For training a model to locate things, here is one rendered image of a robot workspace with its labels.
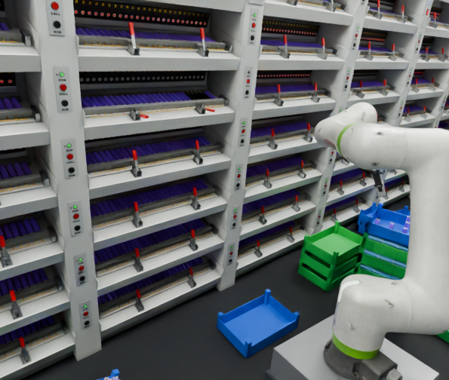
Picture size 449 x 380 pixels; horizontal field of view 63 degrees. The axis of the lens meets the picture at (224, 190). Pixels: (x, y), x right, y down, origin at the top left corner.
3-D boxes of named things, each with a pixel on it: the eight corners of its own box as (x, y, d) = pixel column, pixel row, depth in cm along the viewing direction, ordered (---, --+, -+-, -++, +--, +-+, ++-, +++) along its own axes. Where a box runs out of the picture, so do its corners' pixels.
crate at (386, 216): (443, 237, 165) (449, 222, 161) (438, 257, 149) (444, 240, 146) (375, 216, 180) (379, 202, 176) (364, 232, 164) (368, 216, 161)
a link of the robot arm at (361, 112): (379, 102, 128) (364, 93, 138) (345, 118, 130) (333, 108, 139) (386, 135, 135) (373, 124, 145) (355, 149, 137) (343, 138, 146)
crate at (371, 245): (438, 252, 168) (443, 237, 165) (432, 273, 152) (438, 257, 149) (371, 231, 183) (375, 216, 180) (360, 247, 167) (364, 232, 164)
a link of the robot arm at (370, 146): (402, 175, 92) (411, 127, 89) (352, 172, 92) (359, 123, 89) (375, 163, 109) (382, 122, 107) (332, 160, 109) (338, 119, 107)
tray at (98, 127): (232, 121, 147) (239, 100, 142) (82, 140, 110) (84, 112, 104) (204, 98, 158) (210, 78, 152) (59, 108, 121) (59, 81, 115)
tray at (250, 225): (313, 211, 214) (323, 194, 206) (237, 241, 177) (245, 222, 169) (290, 190, 225) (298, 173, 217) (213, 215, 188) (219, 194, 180)
